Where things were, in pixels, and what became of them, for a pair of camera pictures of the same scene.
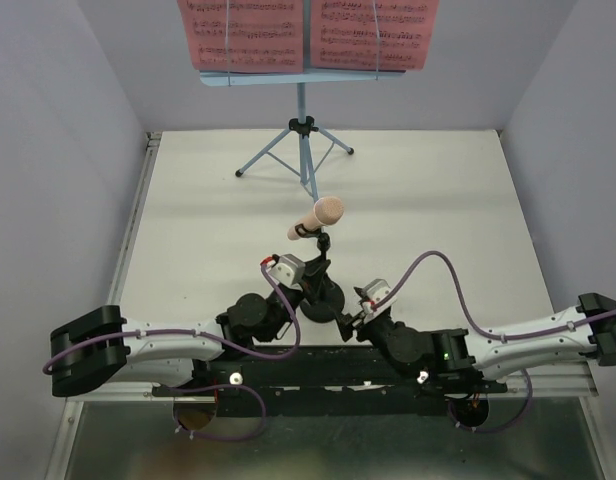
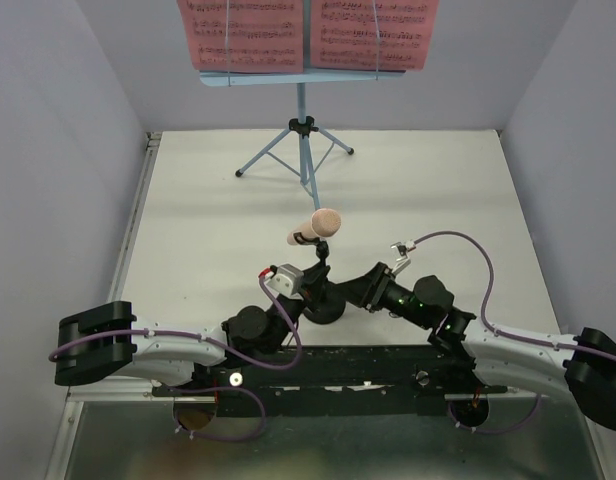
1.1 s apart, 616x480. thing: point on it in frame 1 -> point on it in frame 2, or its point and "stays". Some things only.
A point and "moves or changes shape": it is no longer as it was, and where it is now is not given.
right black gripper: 346,322 -> 369,288
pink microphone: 327,211 moves or changes shape
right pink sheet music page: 371,35 stays
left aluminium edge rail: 131,218 stays
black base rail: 327,380 stays
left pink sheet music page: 245,35 stays
